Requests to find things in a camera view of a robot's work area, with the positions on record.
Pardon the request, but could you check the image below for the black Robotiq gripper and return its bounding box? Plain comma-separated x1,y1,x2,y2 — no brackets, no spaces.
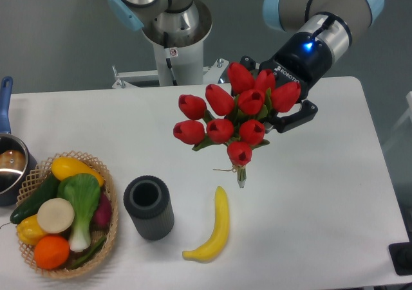
239,32,329,134

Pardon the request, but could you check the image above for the dark green cucumber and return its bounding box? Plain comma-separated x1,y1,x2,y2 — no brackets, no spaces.
10,174,60,224

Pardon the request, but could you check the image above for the purple red radish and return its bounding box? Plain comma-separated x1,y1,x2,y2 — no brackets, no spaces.
92,193,112,228

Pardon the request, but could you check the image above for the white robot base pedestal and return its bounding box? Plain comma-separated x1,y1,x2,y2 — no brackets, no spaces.
143,0,212,86

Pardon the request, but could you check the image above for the black device at edge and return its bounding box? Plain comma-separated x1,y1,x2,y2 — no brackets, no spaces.
388,242,411,276

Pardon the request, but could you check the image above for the yellow bell pepper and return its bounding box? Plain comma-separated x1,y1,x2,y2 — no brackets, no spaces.
16,214,48,246

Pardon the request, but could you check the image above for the metal table clamp bracket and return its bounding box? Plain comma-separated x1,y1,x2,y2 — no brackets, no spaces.
111,58,229,89

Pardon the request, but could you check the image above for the green bean pod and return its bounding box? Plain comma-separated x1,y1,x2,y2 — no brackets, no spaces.
68,236,107,270

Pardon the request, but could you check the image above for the yellow squash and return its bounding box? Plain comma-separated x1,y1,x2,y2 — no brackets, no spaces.
51,157,104,187

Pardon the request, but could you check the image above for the green bok choy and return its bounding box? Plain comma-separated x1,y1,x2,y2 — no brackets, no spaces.
57,173,100,253

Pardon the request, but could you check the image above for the orange fruit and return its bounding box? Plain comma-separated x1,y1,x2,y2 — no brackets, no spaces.
34,235,70,269

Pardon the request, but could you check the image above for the red tulip bouquet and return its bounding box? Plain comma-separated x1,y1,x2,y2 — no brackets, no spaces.
173,62,301,188

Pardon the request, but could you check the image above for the yellow banana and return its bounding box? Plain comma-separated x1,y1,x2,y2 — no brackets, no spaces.
182,186,230,263

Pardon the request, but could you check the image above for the dark grey ribbed vase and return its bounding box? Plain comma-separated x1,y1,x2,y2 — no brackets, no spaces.
123,175,174,240

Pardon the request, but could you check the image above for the woven wicker basket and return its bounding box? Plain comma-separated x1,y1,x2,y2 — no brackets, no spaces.
17,151,118,279

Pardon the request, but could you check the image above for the blue handled saucepan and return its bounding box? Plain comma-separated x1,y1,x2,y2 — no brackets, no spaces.
1,77,37,206

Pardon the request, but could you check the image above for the beige round mushroom cap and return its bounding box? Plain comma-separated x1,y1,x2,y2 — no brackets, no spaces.
37,198,75,234

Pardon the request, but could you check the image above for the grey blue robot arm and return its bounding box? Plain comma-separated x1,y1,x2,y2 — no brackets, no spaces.
108,0,384,132

